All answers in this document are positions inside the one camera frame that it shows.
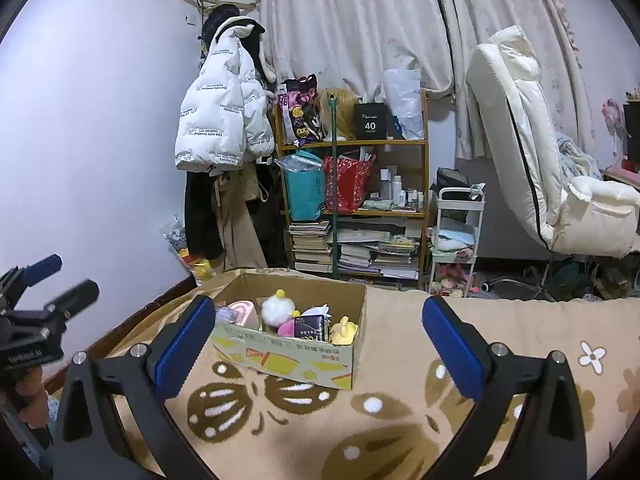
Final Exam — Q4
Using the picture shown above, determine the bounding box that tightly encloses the purple-haired doll plush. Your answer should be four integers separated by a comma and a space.
216, 307, 238, 324

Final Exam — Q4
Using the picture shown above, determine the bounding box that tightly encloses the pink swirl roll plush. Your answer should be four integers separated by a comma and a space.
228, 300, 262, 330

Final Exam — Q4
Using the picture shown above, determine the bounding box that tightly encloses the white fluffy chick plush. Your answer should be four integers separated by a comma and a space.
262, 289, 296, 328

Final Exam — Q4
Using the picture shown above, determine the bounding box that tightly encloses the pink rabbit plush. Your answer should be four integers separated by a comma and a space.
277, 318, 295, 338

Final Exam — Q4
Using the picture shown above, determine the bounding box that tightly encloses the yellow dog plush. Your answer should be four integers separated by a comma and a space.
330, 316, 358, 346

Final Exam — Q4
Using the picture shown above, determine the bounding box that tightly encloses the black and white plush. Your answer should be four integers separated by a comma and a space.
300, 304, 331, 318

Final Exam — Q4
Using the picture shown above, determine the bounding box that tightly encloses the person's left hand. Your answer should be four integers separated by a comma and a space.
16, 366, 49, 429

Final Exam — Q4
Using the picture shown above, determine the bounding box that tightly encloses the plastic bag of toys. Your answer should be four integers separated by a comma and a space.
160, 214, 219, 283

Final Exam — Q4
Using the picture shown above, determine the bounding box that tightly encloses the beige trench coat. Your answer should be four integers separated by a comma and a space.
213, 164, 268, 270

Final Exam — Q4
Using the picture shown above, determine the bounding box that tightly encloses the white rolling cart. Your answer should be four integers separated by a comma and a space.
426, 183, 486, 298

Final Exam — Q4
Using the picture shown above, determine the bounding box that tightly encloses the printed cardboard box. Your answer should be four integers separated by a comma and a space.
212, 269, 366, 390

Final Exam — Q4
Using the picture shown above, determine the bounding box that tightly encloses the white puffer jacket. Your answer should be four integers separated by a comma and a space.
175, 16, 276, 176

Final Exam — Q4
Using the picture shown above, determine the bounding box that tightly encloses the cream reclining chair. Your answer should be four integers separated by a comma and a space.
466, 25, 639, 258

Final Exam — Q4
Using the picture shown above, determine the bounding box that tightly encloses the stack of books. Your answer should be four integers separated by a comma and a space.
288, 220, 333, 274

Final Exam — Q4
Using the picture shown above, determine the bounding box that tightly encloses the teal shopping bag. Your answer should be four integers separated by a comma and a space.
277, 151, 326, 222

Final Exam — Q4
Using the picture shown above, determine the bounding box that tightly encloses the wooden bookshelf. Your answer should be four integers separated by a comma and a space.
274, 89, 428, 284

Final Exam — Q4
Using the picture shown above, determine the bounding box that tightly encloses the red patterned bag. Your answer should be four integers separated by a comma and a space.
323, 155, 373, 214

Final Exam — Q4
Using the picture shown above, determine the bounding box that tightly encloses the green pole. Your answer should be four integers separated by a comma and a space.
328, 93, 338, 278

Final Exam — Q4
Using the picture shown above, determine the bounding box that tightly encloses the blonde wig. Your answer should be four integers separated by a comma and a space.
318, 88, 359, 141

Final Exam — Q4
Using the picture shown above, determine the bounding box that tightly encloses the black box numbered 40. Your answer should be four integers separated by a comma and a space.
354, 103, 387, 140

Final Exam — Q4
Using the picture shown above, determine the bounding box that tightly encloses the floral beige curtain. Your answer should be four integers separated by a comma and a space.
254, 0, 596, 159

